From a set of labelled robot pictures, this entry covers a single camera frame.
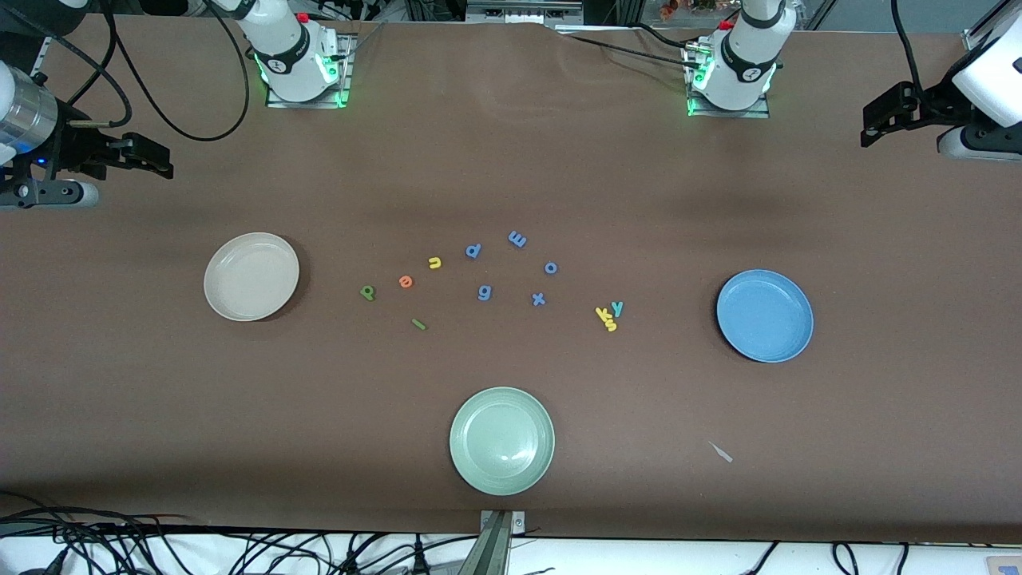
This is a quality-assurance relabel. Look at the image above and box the beige brown plate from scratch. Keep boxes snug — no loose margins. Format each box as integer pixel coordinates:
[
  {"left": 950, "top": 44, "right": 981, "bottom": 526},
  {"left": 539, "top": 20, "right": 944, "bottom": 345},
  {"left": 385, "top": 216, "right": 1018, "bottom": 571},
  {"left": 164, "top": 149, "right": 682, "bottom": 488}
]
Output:
[{"left": 203, "top": 232, "right": 301, "bottom": 323}]

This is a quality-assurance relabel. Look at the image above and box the blue plate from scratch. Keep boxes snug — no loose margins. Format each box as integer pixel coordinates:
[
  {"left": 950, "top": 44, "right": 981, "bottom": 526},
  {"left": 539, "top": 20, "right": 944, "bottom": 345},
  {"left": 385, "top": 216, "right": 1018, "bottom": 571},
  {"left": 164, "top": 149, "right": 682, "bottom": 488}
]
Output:
[{"left": 715, "top": 268, "right": 815, "bottom": 364}]

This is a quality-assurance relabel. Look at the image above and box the brown table cover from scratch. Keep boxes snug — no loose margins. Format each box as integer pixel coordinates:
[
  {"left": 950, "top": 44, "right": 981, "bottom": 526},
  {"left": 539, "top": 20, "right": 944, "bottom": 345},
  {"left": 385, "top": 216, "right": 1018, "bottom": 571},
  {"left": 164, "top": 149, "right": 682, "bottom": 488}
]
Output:
[{"left": 0, "top": 12, "right": 1022, "bottom": 544}]

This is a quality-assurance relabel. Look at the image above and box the grey power strip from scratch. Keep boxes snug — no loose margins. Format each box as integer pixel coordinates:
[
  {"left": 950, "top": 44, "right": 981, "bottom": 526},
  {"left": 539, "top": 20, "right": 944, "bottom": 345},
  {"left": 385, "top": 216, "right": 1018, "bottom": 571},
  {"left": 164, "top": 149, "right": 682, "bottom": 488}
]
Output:
[{"left": 465, "top": 0, "right": 584, "bottom": 25}]

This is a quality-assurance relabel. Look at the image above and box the pale green plate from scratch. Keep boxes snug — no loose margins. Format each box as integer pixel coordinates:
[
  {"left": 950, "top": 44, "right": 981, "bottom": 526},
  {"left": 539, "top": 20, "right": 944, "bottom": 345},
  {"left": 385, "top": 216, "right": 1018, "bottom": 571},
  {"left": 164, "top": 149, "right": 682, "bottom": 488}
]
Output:
[{"left": 449, "top": 387, "right": 556, "bottom": 497}]

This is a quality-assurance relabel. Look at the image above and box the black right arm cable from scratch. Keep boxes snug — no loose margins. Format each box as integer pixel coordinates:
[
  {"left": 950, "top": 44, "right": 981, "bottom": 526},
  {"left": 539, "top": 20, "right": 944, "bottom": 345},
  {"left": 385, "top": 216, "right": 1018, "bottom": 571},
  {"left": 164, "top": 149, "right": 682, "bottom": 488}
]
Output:
[{"left": 36, "top": 0, "right": 251, "bottom": 143}]

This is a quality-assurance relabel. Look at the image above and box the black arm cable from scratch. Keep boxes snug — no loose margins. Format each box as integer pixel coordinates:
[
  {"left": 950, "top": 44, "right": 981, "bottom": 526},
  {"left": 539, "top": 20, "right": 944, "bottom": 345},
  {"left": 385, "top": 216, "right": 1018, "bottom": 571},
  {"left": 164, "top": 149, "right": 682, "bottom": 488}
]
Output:
[
  {"left": 36, "top": 0, "right": 251, "bottom": 143},
  {"left": 890, "top": 0, "right": 927, "bottom": 93}
]

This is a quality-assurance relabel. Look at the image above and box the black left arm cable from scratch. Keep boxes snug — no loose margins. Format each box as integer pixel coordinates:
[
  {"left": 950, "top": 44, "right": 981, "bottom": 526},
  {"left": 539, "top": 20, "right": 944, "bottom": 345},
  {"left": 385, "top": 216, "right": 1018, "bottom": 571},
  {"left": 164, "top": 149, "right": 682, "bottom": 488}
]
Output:
[{"left": 890, "top": 0, "right": 927, "bottom": 93}]

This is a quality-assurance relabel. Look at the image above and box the aluminium frame profile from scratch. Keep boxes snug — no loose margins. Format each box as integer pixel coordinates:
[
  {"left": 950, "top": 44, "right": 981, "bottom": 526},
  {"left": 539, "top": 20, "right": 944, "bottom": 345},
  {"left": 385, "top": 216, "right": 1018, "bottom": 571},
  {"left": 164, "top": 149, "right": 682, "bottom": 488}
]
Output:
[
  {"left": 30, "top": 36, "right": 57, "bottom": 90},
  {"left": 962, "top": 0, "right": 1011, "bottom": 53}
]

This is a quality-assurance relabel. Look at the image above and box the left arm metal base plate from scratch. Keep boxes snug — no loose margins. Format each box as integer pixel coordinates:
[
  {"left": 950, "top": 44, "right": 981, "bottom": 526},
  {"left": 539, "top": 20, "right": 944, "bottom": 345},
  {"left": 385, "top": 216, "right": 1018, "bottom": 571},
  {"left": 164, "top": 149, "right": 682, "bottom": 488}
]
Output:
[{"left": 685, "top": 44, "right": 771, "bottom": 119}]

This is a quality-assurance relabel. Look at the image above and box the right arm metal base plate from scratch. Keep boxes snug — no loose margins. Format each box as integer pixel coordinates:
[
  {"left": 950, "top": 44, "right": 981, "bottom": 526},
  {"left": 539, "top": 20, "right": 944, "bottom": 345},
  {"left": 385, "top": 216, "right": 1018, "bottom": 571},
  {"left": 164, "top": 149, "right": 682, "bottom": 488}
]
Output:
[{"left": 266, "top": 32, "right": 352, "bottom": 109}]

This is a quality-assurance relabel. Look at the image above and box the short black table cable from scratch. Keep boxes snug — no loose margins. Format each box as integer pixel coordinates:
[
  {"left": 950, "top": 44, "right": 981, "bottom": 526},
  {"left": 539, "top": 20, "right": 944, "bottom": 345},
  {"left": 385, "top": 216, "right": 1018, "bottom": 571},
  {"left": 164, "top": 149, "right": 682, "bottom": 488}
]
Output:
[{"left": 623, "top": 22, "right": 711, "bottom": 50}]

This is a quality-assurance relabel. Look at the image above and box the long black table cable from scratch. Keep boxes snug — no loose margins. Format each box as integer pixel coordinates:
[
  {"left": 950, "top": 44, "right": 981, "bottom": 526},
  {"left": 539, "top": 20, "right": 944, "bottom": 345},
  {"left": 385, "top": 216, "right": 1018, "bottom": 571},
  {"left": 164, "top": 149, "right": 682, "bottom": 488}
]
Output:
[{"left": 557, "top": 30, "right": 703, "bottom": 69}]

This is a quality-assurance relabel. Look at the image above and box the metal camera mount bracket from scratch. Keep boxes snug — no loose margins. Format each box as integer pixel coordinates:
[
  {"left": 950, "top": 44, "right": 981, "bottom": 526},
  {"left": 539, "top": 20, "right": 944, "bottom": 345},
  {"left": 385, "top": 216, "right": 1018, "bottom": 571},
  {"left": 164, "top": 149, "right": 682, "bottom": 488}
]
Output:
[{"left": 455, "top": 510, "right": 526, "bottom": 575}]

